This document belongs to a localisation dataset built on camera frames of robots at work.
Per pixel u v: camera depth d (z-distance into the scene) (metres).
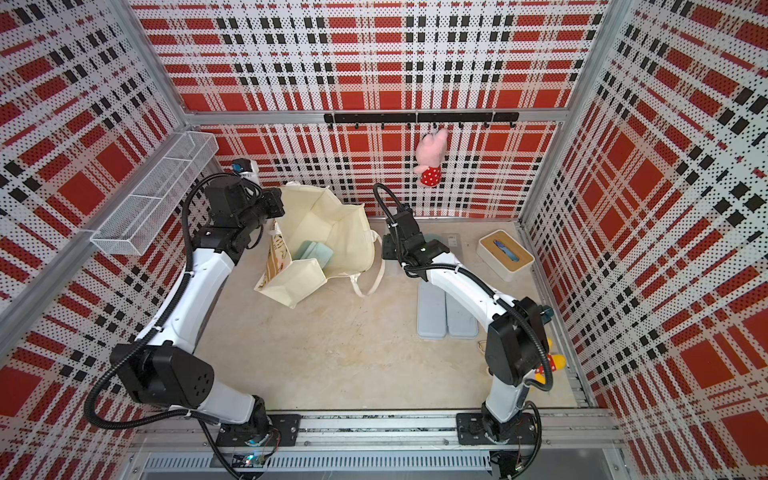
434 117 0.92
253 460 0.69
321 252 1.01
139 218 0.72
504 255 1.05
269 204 0.68
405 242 0.64
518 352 0.45
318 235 1.09
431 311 0.93
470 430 0.72
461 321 0.91
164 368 0.41
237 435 0.68
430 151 0.92
